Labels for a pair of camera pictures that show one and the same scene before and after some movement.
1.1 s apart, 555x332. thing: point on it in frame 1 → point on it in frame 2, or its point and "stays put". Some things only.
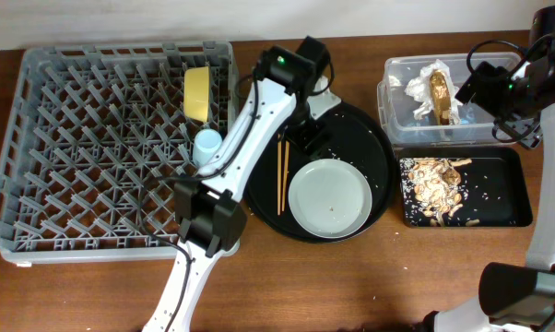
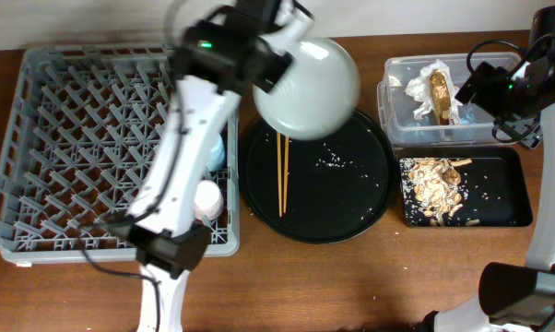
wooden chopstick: x=279 y=174 stays put
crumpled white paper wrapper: x=419 y=88 stays put
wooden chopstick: x=286 y=174 stays put
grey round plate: x=330 y=198 → x=316 y=94
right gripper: x=525 y=132 stays put
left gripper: x=309 y=136 → x=283 y=65
